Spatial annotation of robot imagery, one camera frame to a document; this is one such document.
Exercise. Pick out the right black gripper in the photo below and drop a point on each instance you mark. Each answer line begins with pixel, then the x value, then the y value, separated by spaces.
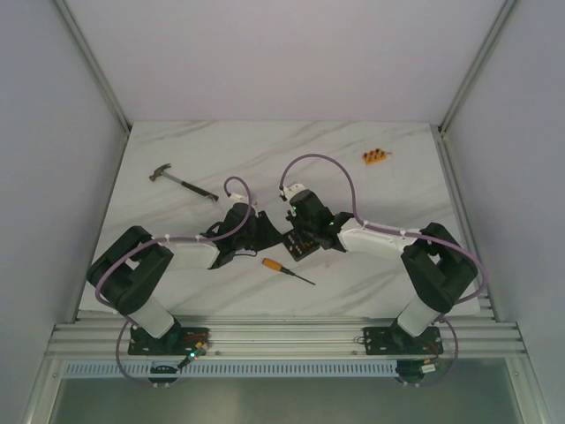
pixel 292 218

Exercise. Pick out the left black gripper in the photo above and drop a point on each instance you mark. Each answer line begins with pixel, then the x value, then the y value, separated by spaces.
pixel 259 225

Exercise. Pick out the black fuse box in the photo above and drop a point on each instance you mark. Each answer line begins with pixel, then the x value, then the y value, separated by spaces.
pixel 298 244

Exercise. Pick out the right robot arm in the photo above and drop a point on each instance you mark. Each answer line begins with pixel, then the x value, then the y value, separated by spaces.
pixel 438 270

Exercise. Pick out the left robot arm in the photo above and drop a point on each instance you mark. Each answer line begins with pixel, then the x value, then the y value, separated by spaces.
pixel 126 275

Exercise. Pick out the orange terminal block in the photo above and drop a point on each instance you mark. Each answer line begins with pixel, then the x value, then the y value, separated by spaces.
pixel 375 156

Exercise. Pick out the orange handled screwdriver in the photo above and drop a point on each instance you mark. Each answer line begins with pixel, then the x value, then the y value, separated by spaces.
pixel 278 267

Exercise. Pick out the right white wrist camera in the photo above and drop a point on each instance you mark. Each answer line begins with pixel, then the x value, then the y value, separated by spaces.
pixel 287 192

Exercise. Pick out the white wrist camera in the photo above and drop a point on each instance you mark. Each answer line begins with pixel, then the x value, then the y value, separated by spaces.
pixel 240 198
pixel 287 192

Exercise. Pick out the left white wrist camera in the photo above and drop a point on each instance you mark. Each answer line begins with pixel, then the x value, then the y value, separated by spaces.
pixel 240 198

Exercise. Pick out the hammer with black handle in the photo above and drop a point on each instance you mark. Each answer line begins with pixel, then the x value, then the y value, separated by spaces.
pixel 163 172

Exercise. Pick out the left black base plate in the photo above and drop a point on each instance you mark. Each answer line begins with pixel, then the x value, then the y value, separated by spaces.
pixel 176 342

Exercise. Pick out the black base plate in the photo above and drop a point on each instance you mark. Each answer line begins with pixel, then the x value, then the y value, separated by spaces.
pixel 388 341
pixel 176 342

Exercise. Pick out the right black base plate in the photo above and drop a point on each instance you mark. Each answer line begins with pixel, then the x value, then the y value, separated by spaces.
pixel 388 341

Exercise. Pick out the slotted cable duct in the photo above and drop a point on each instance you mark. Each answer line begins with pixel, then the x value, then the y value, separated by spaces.
pixel 76 369

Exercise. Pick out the aluminium mounting rail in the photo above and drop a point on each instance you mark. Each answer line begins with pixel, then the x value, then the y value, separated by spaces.
pixel 94 336

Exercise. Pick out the left aluminium frame post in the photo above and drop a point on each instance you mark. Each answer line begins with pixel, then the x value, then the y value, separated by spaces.
pixel 80 41

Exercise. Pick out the aluminium frame post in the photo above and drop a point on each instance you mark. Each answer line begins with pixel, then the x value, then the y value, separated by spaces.
pixel 80 41
pixel 478 63

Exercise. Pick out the right aluminium frame post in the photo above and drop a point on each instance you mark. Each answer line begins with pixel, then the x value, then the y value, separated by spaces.
pixel 478 63

